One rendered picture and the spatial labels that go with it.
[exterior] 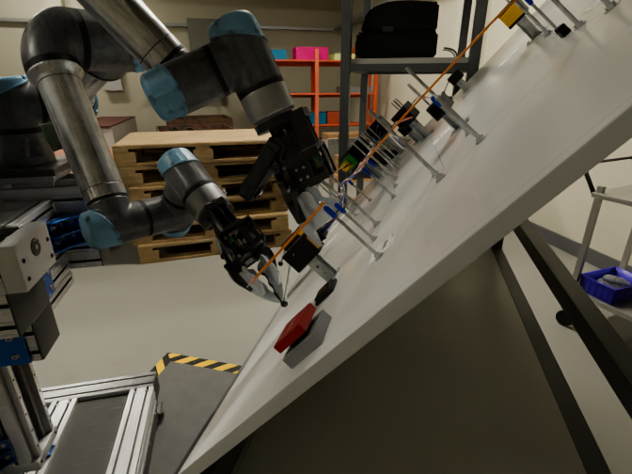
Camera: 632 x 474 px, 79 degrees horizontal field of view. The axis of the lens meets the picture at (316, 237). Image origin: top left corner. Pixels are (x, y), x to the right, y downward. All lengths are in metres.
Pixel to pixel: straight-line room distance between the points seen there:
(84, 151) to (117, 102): 8.97
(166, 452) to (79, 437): 0.34
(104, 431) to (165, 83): 1.37
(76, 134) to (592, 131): 0.78
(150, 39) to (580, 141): 0.62
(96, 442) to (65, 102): 1.20
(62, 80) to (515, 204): 0.80
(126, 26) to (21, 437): 1.13
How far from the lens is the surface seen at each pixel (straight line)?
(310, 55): 6.76
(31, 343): 0.98
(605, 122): 0.34
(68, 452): 1.72
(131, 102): 9.74
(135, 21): 0.75
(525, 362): 1.01
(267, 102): 0.60
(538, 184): 0.33
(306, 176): 0.60
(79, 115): 0.87
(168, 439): 1.91
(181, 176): 0.77
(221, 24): 0.63
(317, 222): 0.61
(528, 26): 1.02
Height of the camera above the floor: 1.38
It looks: 22 degrees down
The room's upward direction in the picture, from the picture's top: straight up
